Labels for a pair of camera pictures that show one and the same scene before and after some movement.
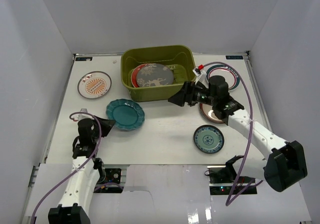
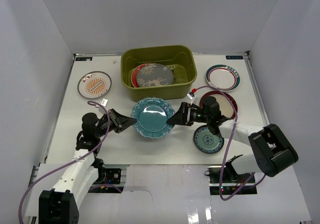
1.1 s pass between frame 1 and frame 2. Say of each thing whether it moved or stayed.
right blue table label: stayed
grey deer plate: stayed
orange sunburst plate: stayed
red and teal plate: stayed
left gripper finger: moved
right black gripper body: moved
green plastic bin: stayed
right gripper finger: moved
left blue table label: stayed
